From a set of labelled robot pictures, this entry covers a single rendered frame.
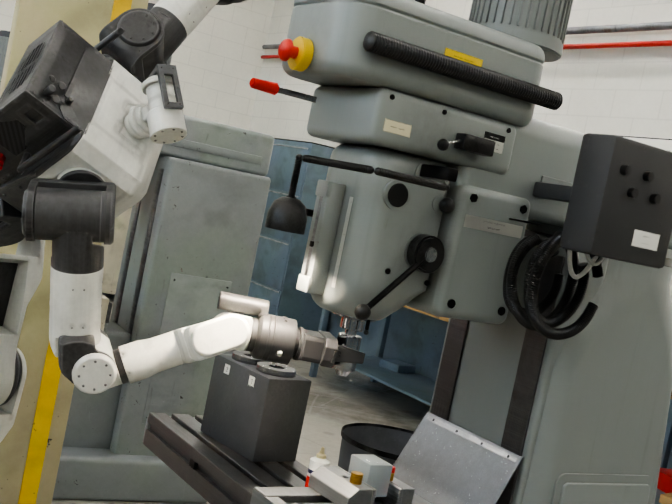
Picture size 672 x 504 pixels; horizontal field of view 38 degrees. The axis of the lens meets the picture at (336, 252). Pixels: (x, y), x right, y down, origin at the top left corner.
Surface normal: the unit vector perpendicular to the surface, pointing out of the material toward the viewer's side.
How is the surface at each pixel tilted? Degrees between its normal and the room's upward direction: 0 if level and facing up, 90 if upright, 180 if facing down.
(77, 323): 103
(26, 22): 90
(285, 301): 90
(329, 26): 90
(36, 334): 90
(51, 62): 60
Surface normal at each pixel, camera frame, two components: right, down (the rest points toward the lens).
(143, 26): 0.11, -0.40
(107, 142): 0.75, -0.35
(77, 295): 0.31, 0.34
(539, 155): 0.52, 0.15
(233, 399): -0.75, -0.12
